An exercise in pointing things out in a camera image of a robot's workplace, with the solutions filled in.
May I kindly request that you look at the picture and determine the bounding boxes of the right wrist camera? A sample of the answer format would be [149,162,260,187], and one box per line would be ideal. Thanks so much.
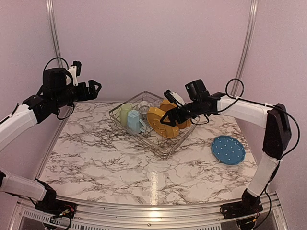
[164,90,185,107]

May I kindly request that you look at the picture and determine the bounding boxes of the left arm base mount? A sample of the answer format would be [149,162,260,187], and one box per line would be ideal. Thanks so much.
[35,199,76,219]

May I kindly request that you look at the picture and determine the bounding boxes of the green mug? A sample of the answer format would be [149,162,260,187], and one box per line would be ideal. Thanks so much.
[119,103,132,126]

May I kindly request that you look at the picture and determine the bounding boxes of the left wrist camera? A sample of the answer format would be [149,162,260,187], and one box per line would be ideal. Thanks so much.
[67,60,82,86]

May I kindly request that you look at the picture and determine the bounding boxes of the wire dish rack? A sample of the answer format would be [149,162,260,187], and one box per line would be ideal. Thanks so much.
[109,91,200,160]

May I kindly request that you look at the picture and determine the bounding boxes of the light blue mug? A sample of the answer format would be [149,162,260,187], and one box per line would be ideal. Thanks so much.
[127,110,147,135]

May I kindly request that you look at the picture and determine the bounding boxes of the left aluminium post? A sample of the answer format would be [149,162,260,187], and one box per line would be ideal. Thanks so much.
[46,0,61,57]

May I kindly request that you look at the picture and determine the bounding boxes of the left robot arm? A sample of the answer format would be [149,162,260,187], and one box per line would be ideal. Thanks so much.
[0,65,102,214]

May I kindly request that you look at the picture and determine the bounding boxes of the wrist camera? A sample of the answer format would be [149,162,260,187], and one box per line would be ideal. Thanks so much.
[164,90,185,107]
[67,60,82,86]

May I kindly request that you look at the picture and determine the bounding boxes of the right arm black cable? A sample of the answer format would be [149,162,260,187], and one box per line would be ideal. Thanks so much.
[191,78,301,160]

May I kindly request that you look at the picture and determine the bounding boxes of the blue dotted plate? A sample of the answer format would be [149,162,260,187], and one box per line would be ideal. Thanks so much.
[211,136,246,165]

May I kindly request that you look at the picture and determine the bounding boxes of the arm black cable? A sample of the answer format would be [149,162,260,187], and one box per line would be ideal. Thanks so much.
[44,57,77,120]
[191,78,301,160]

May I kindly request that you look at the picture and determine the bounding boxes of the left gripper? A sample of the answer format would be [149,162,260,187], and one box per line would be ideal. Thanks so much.
[52,79,101,109]

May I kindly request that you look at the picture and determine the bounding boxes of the yellow plate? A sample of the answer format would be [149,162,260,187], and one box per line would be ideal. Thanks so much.
[147,107,179,138]
[160,99,191,129]

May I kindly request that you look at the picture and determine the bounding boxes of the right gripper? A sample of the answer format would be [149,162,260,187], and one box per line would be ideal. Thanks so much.
[160,99,202,127]

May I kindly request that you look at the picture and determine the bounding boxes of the clear glass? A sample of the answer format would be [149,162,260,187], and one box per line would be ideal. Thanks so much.
[152,99,163,108]
[139,105,150,121]

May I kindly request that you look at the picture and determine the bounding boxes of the white ribbed bowl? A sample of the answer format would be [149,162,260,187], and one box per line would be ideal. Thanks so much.
[139,101,151,107]

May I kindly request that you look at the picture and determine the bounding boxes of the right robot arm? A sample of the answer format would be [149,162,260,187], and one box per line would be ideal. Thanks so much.
[160,80,292,219]

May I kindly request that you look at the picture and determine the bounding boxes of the right aluminium post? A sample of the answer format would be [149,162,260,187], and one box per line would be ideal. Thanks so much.
[231,0,259,95]

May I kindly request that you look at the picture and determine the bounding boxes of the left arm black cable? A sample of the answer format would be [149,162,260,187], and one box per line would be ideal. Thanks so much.
[44,57,77,120]

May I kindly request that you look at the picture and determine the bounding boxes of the front aluminium rail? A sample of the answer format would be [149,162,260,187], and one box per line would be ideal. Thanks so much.
[7,193,289,230]

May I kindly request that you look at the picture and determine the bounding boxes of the aluminium post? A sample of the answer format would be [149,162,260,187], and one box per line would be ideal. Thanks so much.
[46,0,61,57]
[231,0,259,95]

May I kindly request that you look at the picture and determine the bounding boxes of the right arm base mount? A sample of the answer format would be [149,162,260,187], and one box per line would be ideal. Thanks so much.
[220,201,263,219]

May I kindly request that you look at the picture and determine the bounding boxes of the yellow plate front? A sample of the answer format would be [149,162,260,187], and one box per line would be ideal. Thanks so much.
[147,107,179,138]

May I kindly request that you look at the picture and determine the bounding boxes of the clear glass front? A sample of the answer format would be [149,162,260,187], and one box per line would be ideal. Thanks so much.
[139,105,150,121]

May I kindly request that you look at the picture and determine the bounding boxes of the clear glass back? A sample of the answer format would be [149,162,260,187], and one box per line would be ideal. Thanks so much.
[152,99,163,108]

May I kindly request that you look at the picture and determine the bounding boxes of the yellow plate back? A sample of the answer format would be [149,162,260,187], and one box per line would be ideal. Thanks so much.
[160,99,191,129]

